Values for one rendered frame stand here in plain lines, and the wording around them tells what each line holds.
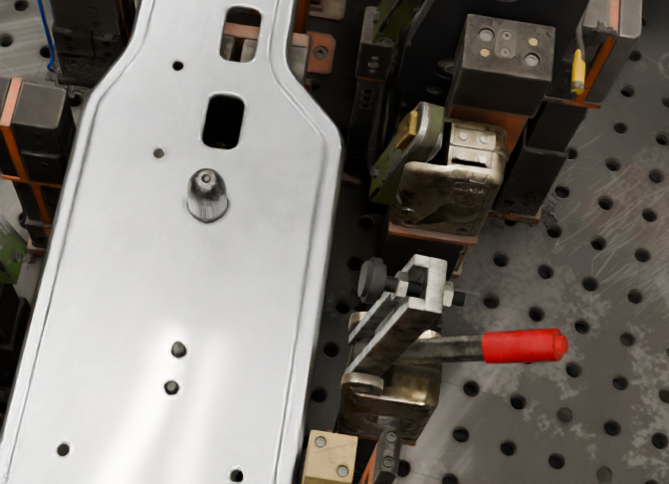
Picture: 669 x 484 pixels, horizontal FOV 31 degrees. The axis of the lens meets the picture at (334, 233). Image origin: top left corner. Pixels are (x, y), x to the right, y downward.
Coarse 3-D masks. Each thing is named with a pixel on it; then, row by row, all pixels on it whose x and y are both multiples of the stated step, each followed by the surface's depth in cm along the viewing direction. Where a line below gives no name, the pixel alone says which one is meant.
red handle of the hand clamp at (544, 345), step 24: (480, 336) 83; (504, 336) 82; (528, 336) 81; (552, 336) 80; (408, 360) 85; (432, 360) 85; (456, 360) 84; (480, 360) 83; (504, 360) 82; (528, 360) 81; (552, 360) 80
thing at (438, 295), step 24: (408, 264) 75; (432, 264) 74; (360, 288) 74; (384, 288) 74; (408, 288) 74; (432, 288) 74; (384, 312) 82; (408, 312) 74; (432, 312) 73; (360, 336) 88; (384, 336) 78; (408, 336) 78; (360, 360) 84; (384, 360) 83
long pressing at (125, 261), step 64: (192, 0) 106; (256, 0) 106; (128, 64) 103; (192, 64) 103; (256, 64) 104; (128, 128) 100; (192, 128) 101; (256, 128) 101; (320, 128) 101; (64, 192) 98; (128, 192) 98; (256, 192) 99; (320, 192) 99; (64, 256) 96; (128, 256) 96; (192, 256) 96; (256, 256) 97; (320, 256) 97; (64, 320) 93; (128, 320) 94; (192, 320) 94; (256, 320) 95; (320, 320) 95; (64, 384) 92; (128, 384) 92; (192, 384) 92; (256, 384) 93; (0, 448) 90; (128, 448) 90; (192, 448) 90; (256, 448) 91
